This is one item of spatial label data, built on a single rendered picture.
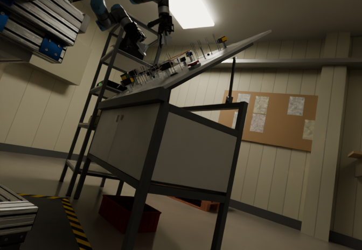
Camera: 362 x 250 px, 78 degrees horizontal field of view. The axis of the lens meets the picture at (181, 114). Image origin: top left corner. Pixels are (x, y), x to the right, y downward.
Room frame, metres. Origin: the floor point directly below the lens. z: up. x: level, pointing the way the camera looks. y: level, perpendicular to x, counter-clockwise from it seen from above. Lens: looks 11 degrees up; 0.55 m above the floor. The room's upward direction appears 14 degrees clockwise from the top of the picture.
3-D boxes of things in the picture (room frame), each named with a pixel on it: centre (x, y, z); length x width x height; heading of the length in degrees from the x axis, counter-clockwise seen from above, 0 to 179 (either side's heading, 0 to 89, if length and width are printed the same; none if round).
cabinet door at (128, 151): (1.33, 0.26, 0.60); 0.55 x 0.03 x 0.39; 33
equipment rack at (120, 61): (2.45, 0.75, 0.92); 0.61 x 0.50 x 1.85; 33
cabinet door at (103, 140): (1.80, 0.55, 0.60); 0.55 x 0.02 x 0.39; 33
